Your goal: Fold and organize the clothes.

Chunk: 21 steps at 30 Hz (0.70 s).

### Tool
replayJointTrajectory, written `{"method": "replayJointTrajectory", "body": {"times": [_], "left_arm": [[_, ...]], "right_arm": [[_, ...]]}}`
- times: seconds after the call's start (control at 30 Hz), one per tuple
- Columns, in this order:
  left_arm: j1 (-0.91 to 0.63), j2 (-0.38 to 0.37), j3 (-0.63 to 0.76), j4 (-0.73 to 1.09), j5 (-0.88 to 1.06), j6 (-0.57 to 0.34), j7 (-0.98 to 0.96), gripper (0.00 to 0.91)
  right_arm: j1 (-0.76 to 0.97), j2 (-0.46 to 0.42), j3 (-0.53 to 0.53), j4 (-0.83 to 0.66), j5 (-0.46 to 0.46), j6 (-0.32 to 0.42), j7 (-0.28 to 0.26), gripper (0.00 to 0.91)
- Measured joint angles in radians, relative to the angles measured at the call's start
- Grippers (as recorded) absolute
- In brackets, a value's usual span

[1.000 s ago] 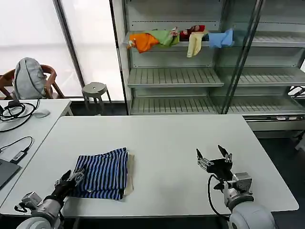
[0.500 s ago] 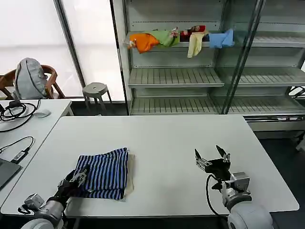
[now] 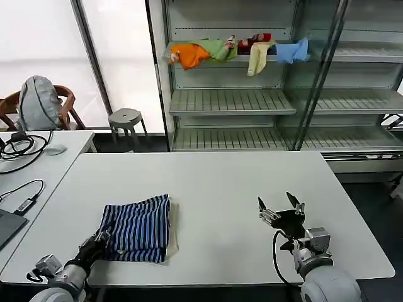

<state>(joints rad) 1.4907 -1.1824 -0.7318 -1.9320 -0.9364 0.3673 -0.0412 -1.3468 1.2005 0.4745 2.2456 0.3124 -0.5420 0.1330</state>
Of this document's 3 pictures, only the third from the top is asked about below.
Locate blue striped shirt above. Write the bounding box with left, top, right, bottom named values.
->
left=99, top=193, right=172, bottom=264

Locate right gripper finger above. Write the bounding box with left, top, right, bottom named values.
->
left=285, top=191, right=307, bottom=216
left=257, top=196, right=282, bottom=223

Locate dark grey laptop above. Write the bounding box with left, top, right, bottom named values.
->
left=0, top=207, right=29, bottom=250

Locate grey round stool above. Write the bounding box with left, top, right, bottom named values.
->
left=108, top=108, right=149, bottom=146

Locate grey shelf rack with clothes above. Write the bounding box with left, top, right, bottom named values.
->
left=145, top=0, right=317, bottom=154

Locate grey computer mouse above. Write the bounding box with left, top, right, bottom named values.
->
left=43, top=145, right=67, bottom=156

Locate empty grey shelf rack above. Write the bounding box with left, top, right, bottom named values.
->
left=283, top=0, right=403, bottom=184

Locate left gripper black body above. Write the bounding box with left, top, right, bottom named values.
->
left=75, top=235, right=106, bottom=269

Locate dark window frame bar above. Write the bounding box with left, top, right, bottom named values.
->
left=69, top=0, right=115, bottom=126

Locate metal glass partition frame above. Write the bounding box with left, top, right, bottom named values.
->
left=292, top=0, right=351, bottom=151

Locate brown wooden chair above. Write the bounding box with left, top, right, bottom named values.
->
left=0, top=84, right=86, bottom=131

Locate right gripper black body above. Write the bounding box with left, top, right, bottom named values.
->
left=271, top=208, right=307, bottom=241

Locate black coiled cable with charger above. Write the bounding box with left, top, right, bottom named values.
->
left=0, top=130, right=54, bottom=174

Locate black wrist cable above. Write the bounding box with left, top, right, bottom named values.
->
left=26, top=269, right=45, bottom=282
left=271, top=229, right=304, bottom=286

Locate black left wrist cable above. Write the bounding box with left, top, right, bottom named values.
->
left=26, top=269, right=45, bottom=282

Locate grey bag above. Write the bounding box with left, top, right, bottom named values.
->
left=18, top=75, right=64, bottom=130

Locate black cable with silver adapter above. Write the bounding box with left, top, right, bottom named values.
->
left=0, top=179, right=47, bottom=213

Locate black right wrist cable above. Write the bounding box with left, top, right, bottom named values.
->
left=271, top=229, right=304, bottom=286

